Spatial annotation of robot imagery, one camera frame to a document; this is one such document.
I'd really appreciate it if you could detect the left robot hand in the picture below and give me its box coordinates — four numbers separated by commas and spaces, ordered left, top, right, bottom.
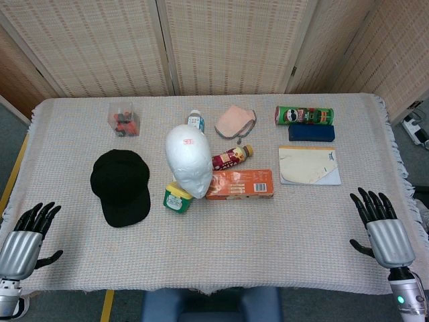
0, 201, 64, 281

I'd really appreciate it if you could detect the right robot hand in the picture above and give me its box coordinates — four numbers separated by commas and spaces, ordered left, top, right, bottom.
349, 186, 417, 270

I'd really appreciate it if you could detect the black baseball cap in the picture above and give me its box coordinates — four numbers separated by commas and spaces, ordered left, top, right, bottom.
90, 149, 151, 229

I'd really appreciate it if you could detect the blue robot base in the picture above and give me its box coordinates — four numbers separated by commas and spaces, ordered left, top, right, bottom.
140, 286, 284, 322

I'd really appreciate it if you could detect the white foam mannequin head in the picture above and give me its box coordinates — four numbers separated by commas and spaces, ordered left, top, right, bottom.
164, 123, 213, 200

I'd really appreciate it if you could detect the white notepad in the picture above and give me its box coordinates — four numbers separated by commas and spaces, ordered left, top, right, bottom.
278, 145, 343, 186

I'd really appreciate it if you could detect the white power strip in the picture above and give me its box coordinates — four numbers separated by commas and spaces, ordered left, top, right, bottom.
401, 100, 429, 150

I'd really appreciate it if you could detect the dark blue case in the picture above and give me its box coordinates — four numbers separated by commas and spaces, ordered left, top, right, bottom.
288, 124, 336, 142

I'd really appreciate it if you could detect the green Pringles can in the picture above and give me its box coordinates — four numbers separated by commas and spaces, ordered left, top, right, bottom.
275, 105, 335, 127

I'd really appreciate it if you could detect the orange cardboard box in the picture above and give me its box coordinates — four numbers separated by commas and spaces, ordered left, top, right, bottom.
205, 168, 275, 201

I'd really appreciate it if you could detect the clear plastic box of items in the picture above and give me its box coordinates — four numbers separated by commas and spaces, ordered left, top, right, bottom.
107, 102, 141, 138

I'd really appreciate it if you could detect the green yellow-lidded jar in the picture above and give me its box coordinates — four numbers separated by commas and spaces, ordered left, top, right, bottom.
162, 181, 195, 215

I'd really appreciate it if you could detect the white woven tablecloth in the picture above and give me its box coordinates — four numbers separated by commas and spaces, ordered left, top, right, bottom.
1, 93, 424, 296

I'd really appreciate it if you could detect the dark red drink bottle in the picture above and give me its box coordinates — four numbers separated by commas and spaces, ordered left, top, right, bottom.
211, 144, 255, 171

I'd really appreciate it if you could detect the pink cloth pouch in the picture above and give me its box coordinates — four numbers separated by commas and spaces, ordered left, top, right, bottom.
214, 104, 258, 146

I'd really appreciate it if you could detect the white-capped blue-label bottle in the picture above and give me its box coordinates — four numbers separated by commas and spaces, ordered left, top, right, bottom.
186, 109, 206, 134

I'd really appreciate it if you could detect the bamboo folding screen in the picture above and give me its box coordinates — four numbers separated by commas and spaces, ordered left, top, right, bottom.
0, 0, 429, 127

